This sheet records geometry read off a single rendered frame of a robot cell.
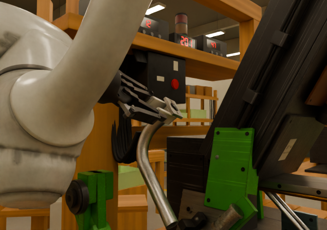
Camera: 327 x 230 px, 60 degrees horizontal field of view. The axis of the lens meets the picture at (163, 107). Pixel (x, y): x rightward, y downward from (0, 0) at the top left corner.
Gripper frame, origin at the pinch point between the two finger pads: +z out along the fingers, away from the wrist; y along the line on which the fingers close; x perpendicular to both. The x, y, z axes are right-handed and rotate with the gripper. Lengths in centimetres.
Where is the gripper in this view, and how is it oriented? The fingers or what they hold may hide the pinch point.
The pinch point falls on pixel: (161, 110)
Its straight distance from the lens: 68.1
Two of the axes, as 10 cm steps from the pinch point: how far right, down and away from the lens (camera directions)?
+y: -3.5, -7.2, 6.0
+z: 6.2, 3.0, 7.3
